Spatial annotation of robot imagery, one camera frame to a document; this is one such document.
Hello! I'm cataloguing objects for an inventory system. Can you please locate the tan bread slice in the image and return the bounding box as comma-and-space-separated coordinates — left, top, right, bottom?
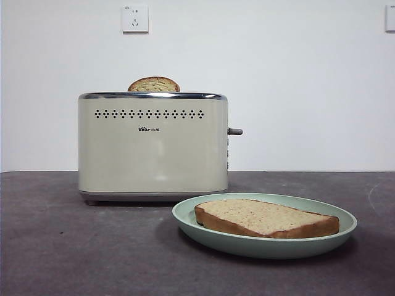
194, 199, 341, 239
127, 76, 181, 93

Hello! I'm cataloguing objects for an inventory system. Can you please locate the pale green round plate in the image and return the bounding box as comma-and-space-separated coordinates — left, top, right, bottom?
172, 192, 359, 259

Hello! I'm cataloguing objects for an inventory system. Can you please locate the cream toaster with chrome top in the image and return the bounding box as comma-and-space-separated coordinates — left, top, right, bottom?
78, 91, 244, 206

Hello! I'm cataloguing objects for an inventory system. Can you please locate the white wall power socket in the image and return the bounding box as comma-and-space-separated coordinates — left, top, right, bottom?
122, 4, 149, 34

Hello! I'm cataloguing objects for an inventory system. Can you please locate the white wall plate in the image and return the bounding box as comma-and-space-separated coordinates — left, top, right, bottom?
385, 5, 395, 33

